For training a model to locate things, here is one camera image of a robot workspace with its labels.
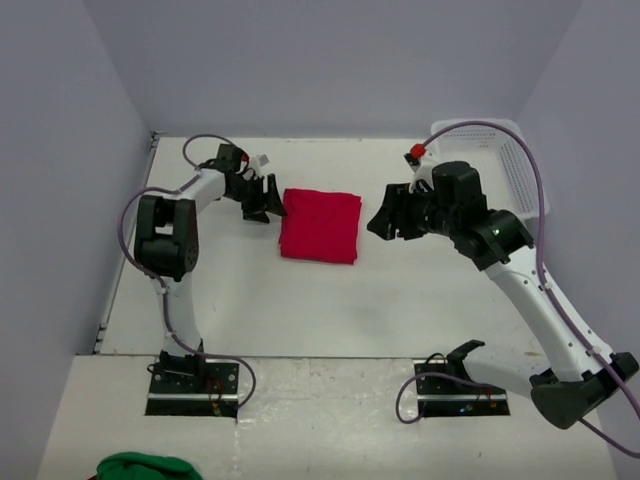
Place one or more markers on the green t shirt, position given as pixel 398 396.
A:
pixel 145 465

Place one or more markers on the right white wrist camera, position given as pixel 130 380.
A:
pixel 422 162

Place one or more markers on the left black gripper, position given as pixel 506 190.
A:
pixel 256 211

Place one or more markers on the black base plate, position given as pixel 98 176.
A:
pixel 200 382
pixel 443 387

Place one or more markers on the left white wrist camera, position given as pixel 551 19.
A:
pixel 258 163

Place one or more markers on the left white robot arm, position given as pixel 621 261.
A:
pixel 166 244

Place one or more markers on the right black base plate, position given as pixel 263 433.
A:
pixel 443 387

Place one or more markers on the white plastic basket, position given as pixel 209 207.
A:
pixel 505 171

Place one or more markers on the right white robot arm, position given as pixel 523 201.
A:
pixel 577 370

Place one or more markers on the red t shirt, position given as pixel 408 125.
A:
pixel 320 226

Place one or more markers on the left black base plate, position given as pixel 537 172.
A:
pixel 200 382

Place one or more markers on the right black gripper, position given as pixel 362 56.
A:
pixel 395 211

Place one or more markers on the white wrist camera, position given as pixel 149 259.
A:
pixel 258 163
pixel 422 162

